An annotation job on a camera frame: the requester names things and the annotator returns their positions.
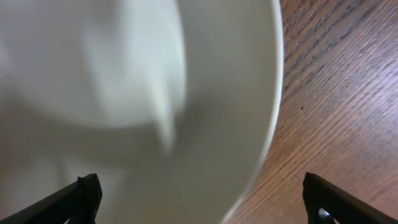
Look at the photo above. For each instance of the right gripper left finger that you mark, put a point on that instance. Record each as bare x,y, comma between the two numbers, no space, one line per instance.
76,203

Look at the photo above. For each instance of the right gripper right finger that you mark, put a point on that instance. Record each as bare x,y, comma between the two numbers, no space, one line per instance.
327,203

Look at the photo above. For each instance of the beige plate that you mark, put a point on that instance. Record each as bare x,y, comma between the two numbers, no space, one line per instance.
172,104

